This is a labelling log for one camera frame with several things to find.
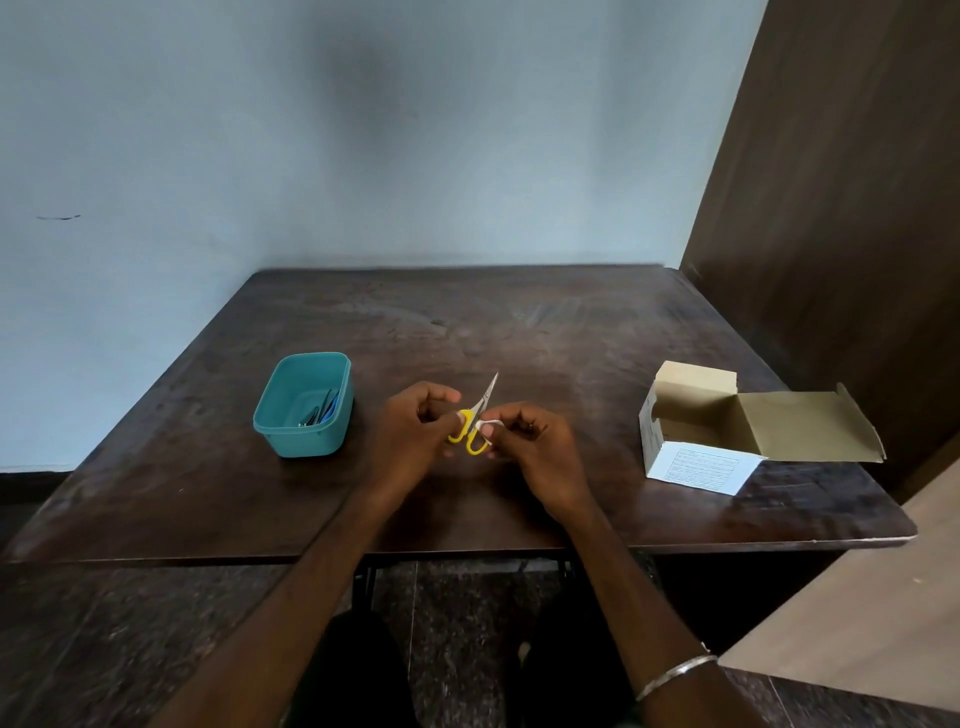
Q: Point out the person's right hand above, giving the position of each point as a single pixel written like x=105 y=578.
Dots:
x=544 y=457

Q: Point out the person's left hand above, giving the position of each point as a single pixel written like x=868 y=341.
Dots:
x=409 y=442

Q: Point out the beige board surface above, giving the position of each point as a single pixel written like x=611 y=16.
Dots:
x=862 y=637

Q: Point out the person's right forearm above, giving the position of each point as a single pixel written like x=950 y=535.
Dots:
x=652 y=622

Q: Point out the blue tools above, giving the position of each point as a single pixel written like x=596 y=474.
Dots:
x=324 y=405

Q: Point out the white cardboard box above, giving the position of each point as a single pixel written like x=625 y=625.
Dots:
x=697 y=469

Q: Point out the person's left forearm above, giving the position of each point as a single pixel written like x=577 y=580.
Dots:
x=262 y=637

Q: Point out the blue-handled small tool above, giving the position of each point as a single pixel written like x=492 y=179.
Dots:
x=328 y=411

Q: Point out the black metal table frame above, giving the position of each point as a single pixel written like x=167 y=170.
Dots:
x=364 y=585

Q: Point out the person's right foot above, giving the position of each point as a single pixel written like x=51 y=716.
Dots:
x=524 y=651

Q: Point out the white wipe pad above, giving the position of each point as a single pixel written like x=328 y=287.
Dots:
x=491 y=426

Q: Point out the teal plastic container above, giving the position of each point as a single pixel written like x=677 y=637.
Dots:
x=300 y=405

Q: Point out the brown wooden cabinet panel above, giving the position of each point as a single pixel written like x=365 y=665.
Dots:
x=832 y=247

